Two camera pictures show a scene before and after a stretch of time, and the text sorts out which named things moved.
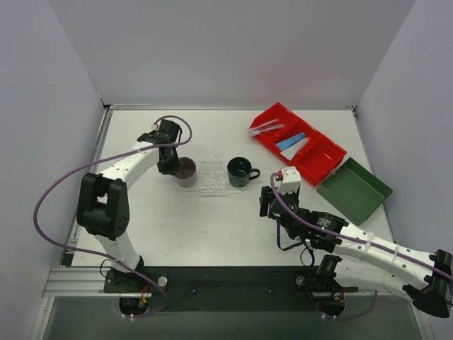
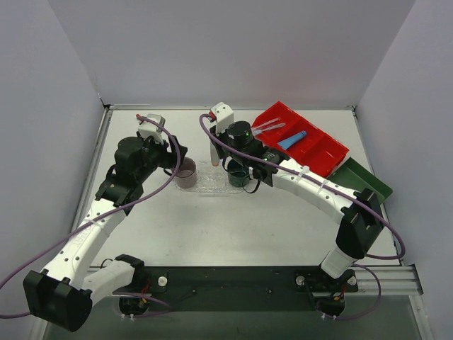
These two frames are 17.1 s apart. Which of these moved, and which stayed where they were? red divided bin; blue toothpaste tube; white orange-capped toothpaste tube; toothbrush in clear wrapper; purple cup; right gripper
Moved: white orange-capped toothpaste tube; right gripper
Stayed: red divided bin; toothbrush in clear wrapper; purple cup; blue toothpaste tube
